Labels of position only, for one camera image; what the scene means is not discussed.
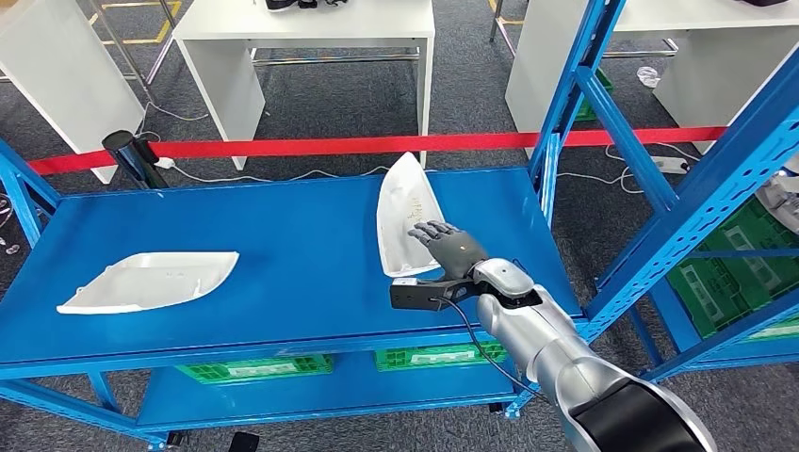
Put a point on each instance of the yellow floor tape outline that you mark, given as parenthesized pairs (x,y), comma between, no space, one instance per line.
(165,28)

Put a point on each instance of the small black device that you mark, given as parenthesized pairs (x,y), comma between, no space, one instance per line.
(321,3)

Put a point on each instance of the low blue steel workbench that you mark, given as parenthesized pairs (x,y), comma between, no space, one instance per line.
(249,249)

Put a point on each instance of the white power adapter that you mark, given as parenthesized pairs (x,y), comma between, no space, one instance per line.
(164,163)

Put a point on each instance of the green plastic crate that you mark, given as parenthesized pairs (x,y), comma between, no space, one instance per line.
(724,281)
(437,355)
(249,369)
(596,103)
(774,330)

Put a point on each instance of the tall blue steel shelf rack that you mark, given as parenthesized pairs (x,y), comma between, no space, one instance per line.
(686,215)

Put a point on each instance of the white blue wheel cover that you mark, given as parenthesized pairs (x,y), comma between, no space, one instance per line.
(780,199)

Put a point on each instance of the white curved plastic part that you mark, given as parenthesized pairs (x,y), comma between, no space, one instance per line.
(150,284)

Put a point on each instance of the white panel table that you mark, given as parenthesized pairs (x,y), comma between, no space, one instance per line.
(62,75)

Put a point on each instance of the white table with chrome crossbar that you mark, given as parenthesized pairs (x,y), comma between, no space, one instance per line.
(312,25)

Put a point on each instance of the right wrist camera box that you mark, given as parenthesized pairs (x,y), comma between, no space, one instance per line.
(418,294)

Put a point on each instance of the clear crumpled plastic wrap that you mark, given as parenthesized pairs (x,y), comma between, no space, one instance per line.
(648,77)

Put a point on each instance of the white pointed plastic part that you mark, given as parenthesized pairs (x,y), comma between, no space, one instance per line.
(402,206)

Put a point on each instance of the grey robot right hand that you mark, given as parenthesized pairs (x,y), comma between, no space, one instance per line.
(456,249)

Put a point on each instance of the wide white table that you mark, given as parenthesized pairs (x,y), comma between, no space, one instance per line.
(527,62)

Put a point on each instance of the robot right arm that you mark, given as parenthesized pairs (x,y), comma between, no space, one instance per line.
(549,349)

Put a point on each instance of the chrome chair base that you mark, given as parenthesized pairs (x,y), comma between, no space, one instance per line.
(6,218)

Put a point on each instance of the chrome tube frame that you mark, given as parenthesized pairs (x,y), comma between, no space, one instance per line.
(502,28)
(163,56)

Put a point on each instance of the white power strip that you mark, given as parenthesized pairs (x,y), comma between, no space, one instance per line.
(669,164)

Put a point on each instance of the workbench caster wheel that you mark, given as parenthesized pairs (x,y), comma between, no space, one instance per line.
(175,438)
(496,408)

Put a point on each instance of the red barrier belt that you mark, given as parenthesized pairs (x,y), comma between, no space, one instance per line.
(312,146)

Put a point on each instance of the black headset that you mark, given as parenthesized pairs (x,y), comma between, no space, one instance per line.
(282,4)

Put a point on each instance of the black stanchion post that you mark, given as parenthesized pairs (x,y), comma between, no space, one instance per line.
(128,156)

